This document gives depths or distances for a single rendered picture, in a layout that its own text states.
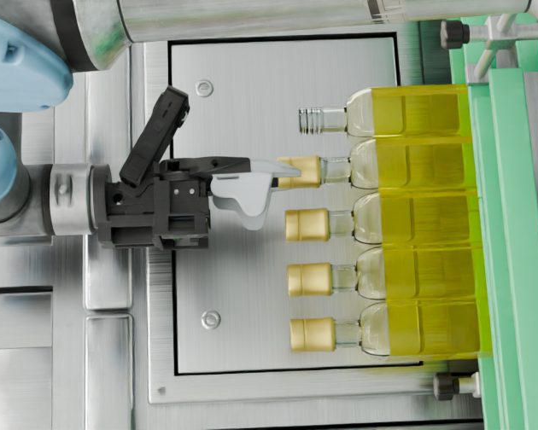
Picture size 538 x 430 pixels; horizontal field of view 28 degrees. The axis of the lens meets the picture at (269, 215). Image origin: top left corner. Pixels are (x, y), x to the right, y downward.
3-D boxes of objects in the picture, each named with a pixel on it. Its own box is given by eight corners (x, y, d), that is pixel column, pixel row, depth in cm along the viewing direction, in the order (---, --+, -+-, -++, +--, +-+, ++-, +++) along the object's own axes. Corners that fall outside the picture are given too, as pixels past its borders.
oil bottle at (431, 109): (531, 97, 119) (339, 105, 119) (544, 78, 114) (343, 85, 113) (536, 145, 118) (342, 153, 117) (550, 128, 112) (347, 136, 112)
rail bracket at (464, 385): (545, 368, 119) (425, 373, 119) (562, 360, 113) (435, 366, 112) (549, 404, 118) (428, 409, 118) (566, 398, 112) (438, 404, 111)
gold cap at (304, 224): (324, 212, 114) (283, 213, 114) (327, 203, 111) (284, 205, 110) (327, 244, 113) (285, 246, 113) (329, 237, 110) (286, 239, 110)
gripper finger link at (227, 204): (295, 233, 117) (211, 233, 115) (293, 181, 118) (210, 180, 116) (301, 226, 114) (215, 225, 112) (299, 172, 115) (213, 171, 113)
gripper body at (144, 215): (215, 249, 115) (102, 252, 114) (213, 172, 117) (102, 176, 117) (213, 232, 107) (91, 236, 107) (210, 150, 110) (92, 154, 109)
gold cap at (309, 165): (317, 160, 115) (276, 162, 115) (318, 150, 112) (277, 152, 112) (318, 192, 114) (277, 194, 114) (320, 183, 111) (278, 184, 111)
